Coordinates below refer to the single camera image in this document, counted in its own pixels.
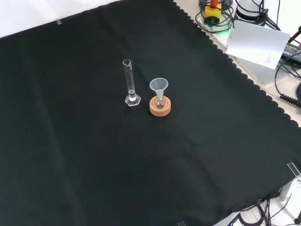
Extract black probe rod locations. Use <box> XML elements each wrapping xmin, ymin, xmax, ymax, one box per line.
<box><xmin>287</xmin><ymin>25</ymin><xmax>301</xmax><ymax>44</ymax></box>

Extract pale board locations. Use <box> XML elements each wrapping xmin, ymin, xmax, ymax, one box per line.
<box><xmin>225</xmin><ymin>19</ymin><xmax>291</xmax><ymax>70</ymax></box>

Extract cork ring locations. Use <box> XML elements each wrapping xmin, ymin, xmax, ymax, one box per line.
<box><xmin>149</xmin><ymin>95</ymin><xmax>172</xmax><ymax>117</ymax></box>

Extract black bench cloth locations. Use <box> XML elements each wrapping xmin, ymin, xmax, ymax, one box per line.
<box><xmin>0</xmin><ymin>0</ymin><xmax>301</xmax><ymax>226</ymax></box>

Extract clear acrylic clip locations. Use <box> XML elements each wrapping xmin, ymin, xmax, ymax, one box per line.
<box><xmin>287</xmin><ymin>161</ymin><xmax>301</xmax><ymax>177</ymax></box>

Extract coiled black cable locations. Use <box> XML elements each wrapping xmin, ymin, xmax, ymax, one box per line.
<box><xmin>279</xmin><ymin>93</ymin><xmax>301</xmax><ymax>107</ymax></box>

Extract white box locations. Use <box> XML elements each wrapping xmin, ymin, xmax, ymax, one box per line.
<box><xmin>228</xmin><ymin>53</ymin><xmax>284</xmax><ymax>86</ymax></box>

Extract black power adapter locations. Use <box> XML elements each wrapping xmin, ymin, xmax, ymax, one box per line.
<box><xmin>281</xmin><ymin>43</ymin><xmax>301</xmax><ymax>63</ymax></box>

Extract black cable bundle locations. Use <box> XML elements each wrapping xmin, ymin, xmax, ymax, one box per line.
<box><xmin>227</xmin><ymin>197</ymin><xmax>293</xmax><ymax>226</ymax></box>

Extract black cable loop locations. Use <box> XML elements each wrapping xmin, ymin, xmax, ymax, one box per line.
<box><xmin>194</xmin><ymin>0</ymin><xmax>236</xmax><ymax>34</ymax></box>

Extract aluminium bracket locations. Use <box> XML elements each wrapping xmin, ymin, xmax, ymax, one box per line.
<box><xmin>279</xmin><ymin>176</ymin><xmax>301</xmax><ymax>201</ymax></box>

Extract clear plastic funnel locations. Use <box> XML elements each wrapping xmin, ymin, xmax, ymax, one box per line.
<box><xmin>149</xmin><ymin>78</ymin><xmax>168</xmax><ymax>101</ymax></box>

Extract clear glass graduated cylinder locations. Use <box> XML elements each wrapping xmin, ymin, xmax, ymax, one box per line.
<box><xmin>122</xmin><ymin>59</ymin><xmax>142</xmax><ymax>107</ymax></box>

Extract yellow stop button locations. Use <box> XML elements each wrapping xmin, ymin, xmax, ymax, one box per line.
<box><xmin>204</xmin><ymin>0</ymin><xmax>222</xmax><ymax>25</ymax></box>

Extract small round-bottom glass flask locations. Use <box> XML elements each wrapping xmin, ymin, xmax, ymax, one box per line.
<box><xmin>154</xmin><ymin>95</ymin><xmax>167</xmax><ymax>109</ymax></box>

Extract thin black cable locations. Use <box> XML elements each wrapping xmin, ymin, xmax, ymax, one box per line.
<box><xmin>274</xmin><ymin>57</ymin><xmax>301</xmax><ymax>95</ymax></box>

